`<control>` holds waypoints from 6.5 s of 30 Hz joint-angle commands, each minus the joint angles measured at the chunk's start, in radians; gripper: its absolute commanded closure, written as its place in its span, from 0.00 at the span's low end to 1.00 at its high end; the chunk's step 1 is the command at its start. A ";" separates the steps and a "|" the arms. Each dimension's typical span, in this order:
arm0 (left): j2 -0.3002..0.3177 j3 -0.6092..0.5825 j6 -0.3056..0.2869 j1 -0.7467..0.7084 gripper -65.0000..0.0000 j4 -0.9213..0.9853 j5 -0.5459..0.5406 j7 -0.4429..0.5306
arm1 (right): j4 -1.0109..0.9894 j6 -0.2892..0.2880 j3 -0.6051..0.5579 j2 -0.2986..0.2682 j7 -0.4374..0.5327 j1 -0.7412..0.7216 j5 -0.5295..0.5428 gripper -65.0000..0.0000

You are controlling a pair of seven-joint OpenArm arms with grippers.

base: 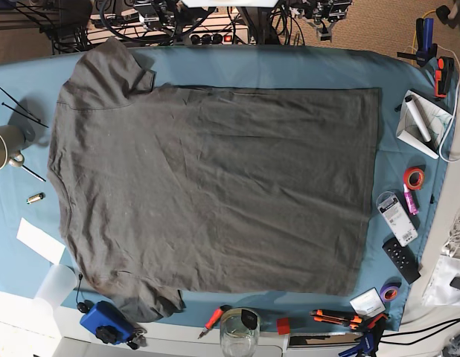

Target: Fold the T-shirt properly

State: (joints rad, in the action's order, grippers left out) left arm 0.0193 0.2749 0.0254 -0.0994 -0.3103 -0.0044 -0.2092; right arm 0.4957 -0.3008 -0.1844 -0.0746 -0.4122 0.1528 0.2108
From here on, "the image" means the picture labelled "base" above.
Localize blue black bar clamp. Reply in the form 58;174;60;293
338;313;389;357

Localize blue table cloth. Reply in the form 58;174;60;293
0;46;447;332

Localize purple tape roll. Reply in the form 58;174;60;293
379;283;401;303

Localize white small card box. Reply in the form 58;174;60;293
350;288;386;318

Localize black cable tie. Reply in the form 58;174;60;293
1;102;49;128
0;87;42;123

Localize blue clamp at corner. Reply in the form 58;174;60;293
397;18;438;67

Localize small red cube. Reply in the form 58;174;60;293
276;318;291;335

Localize orange black clamp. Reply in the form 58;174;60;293
435;57;455;98

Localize black remote control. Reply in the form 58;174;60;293
382;237;421;285

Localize keys with padlock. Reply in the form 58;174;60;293
126;328;146;350

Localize black cable tie upper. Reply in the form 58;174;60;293
0;87;42;123

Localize white paper card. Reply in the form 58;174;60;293
16;218;65;265

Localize clear plastic bit case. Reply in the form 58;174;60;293
376;191;418;247

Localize black cable tie lower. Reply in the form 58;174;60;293
1;102;49;128

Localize dark grey T-shirt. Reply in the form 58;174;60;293
48;39;381;322

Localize white power cable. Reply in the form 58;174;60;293
436;44;460;163

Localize red tape roll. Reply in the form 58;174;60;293
403;167;425;190

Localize black power strip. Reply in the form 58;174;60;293
190;33;246;45

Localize orange black utility knife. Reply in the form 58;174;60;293
310;309;362;329

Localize red handled screwdriver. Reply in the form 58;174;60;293
198;305;231;339

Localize clear drinking glass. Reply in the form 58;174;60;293
220;308;261;357

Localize blue box with knob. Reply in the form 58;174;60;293
80;301;135;345

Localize black lanyard with clip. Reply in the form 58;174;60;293
75;273;94;314

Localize white rolled paper tube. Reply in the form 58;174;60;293
404;95;432;143

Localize pink glue tube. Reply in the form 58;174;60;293
403;184;418;216

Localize small AA battery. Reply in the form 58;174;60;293
26;193;45;205

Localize translucent plastic cup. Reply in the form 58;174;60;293
33;264;77;316

